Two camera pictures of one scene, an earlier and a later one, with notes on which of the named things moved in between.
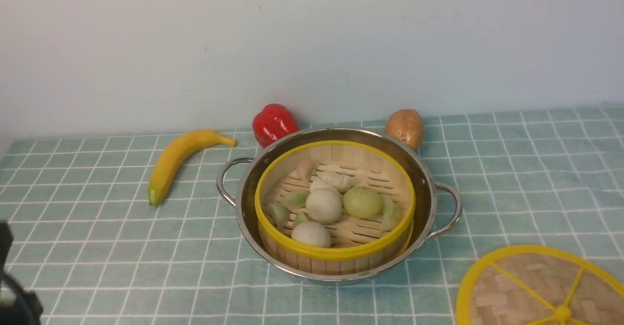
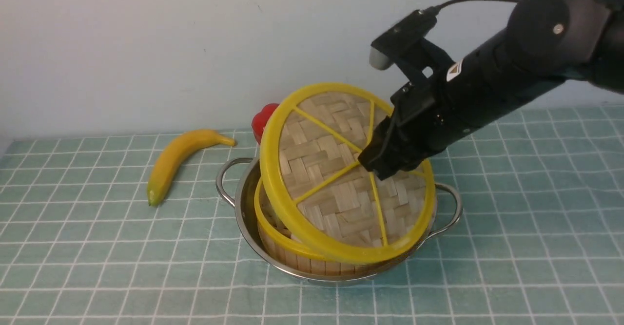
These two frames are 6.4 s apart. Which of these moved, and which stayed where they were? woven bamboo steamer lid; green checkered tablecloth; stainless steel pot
Moved: woven bamboo steamer lid
Stayed: green checkered tablecloth; stainless steel pot
